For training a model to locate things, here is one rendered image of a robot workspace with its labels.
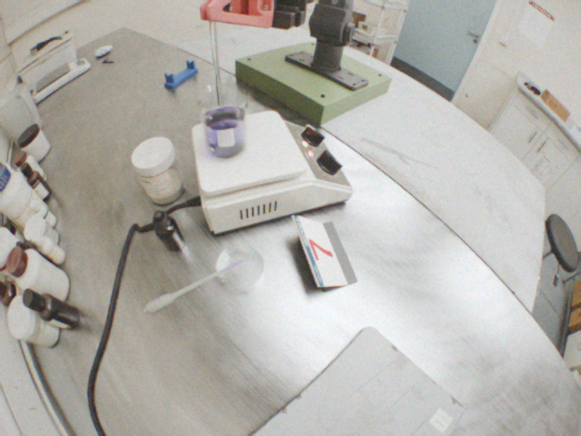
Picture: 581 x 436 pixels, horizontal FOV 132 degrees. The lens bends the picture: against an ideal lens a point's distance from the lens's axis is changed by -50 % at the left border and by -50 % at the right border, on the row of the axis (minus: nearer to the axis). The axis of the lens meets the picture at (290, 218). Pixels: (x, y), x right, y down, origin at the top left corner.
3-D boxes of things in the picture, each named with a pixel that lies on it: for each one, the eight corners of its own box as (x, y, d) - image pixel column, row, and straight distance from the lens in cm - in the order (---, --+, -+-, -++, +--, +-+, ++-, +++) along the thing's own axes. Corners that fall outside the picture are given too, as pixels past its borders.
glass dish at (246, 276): (240, 303, 30) (238, 298, 28) (209, 270, 32) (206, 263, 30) (273, 272, 31) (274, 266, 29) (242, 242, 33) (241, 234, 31)
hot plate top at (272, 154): (276, 114, 38) (277, 109, 37) (310, 174, 29) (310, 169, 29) (192, 131, 36) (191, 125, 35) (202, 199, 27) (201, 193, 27)
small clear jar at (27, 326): (61, 351, 41) (28, 341, 36) (36, 345, 45) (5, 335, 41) (62, 311, 41) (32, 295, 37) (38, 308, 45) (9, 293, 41)
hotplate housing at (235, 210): (315, 143, 45) (323, 106, 41) (350, 203, 38) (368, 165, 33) (185, 171, 42) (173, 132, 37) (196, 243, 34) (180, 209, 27)
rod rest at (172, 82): (189, 69, 75) (188, 58, 73) (199, 71, 72) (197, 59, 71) (163, 86, 68) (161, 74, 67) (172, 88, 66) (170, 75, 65)
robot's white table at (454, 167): (269, 159, 169) (277, 21, 124) (418, 289, 148) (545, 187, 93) (206, 198, 152) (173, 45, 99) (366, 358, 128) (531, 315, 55)
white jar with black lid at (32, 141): (50, 140, 74) (38, 119, 72) (50, 153, 68) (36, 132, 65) (32, 154, 76) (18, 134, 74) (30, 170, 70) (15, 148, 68)
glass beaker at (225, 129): (259, 152, 30) (260, 93, 26) (220, 173, 29) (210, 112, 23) (231, 127, 34) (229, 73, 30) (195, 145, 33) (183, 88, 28)
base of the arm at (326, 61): (362, 58, 52) (379, 54, 58) (285, 29, 63) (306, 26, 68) (352, 92, 55) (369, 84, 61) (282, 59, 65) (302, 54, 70)
